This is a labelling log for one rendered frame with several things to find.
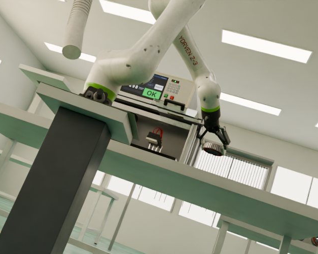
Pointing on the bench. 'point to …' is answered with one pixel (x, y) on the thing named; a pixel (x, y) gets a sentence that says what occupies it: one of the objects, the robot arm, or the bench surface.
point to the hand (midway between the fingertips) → (213, 148)
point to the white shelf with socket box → (57, 81)
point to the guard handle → (174, 103)
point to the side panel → (195, 153)
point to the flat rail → (151, 116)
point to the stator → (213, 149)
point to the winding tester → (175, 90)
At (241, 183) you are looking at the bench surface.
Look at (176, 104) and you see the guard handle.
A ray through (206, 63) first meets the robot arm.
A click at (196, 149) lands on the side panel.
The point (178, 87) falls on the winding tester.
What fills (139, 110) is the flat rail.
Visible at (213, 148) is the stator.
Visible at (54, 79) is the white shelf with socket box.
